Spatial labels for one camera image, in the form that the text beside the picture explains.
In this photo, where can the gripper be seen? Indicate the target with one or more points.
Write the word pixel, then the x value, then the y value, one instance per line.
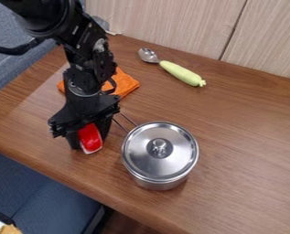
pixel 88 111

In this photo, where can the red toy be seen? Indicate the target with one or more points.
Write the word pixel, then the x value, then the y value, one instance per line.
pixel 90 138

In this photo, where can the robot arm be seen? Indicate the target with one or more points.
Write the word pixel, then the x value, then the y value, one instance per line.
pixel 73 33

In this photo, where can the orange cloth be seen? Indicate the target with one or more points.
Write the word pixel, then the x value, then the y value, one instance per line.
pixel 124 82

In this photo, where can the silver lid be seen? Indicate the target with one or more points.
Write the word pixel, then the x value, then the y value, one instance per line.
pixel 159 149

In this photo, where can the blue-grey sofa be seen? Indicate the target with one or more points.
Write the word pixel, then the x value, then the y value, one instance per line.
pixel 37 201

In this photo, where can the silver pot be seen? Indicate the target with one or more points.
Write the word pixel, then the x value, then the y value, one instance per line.
pixel 159 182

